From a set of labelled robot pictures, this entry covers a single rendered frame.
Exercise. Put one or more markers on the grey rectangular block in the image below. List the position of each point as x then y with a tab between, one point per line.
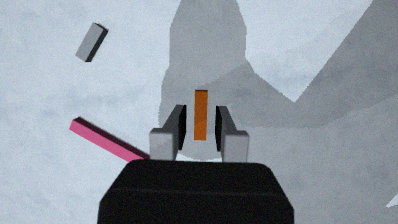
91	42

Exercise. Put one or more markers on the orange rod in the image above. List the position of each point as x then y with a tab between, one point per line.
200	114

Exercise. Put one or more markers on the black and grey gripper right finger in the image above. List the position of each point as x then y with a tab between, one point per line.
232	143

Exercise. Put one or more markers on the pink rod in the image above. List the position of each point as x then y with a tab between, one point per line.
106	140

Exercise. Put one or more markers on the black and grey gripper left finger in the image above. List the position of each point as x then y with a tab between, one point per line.
166	141

